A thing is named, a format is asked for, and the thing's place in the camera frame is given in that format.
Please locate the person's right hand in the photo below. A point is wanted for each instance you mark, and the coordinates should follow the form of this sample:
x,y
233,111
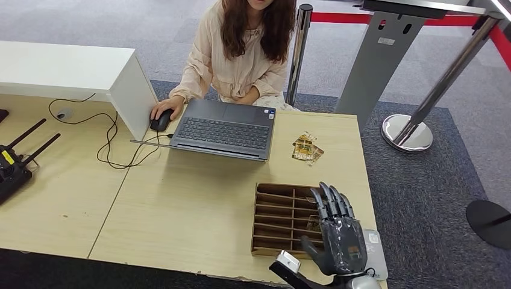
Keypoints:
x,y
167,105

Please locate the grey metal stand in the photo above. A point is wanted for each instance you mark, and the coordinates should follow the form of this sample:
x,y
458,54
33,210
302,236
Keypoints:
x,y
379,68

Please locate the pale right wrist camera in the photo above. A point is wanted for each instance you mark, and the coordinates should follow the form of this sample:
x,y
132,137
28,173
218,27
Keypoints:
x,y
288,261

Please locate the small grey round plug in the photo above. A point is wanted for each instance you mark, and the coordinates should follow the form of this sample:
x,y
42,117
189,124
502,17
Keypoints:
x,y
64,115

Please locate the black router with antennas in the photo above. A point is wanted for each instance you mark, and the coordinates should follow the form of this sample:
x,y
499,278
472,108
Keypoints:
x,y
12,177

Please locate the person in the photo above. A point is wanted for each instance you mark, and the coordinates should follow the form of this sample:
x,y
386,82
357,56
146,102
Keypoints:
x,y
231,68

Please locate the black computer mouse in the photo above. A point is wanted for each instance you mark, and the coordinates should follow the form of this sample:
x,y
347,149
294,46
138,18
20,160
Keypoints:
x,y
161,122

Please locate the chrome barrier post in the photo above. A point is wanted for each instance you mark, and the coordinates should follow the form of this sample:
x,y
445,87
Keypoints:
x,y
299,48

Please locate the black round base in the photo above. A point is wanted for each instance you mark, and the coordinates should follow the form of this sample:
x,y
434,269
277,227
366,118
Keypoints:
x,y
491,223

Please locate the brown room key card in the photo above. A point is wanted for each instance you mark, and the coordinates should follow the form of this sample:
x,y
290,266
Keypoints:
x,y
311,199
313,224

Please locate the small black object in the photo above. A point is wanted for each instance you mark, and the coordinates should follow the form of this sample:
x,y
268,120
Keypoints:
x,y
3,115

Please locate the person's left hand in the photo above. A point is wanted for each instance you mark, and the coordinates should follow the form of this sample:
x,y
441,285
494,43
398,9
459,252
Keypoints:
x,y
247,97

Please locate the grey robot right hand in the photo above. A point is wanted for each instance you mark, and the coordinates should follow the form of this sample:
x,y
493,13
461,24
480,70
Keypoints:
x,y
343,247

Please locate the grey laptop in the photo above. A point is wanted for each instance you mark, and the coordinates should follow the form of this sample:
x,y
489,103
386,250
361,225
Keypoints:
x,y
223,133

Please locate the gold patterned card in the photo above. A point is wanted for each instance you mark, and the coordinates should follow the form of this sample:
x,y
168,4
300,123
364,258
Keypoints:
x,y
318,153
302,151
306,138

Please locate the white desk shelf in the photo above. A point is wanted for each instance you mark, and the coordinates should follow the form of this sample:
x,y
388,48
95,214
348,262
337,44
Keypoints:
x,y
60,65

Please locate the red barrier belt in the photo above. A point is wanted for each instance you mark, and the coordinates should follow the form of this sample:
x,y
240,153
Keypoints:
x,y
339,18

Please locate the brown wooden card tray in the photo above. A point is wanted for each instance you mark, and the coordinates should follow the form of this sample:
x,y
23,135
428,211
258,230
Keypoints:
x,y
275,223

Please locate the white card reader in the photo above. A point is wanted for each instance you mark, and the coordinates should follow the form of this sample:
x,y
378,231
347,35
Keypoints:
x,y
377,255

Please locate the chrome stanchion with round base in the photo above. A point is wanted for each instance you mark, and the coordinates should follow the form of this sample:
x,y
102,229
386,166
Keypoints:
x,y
406,133

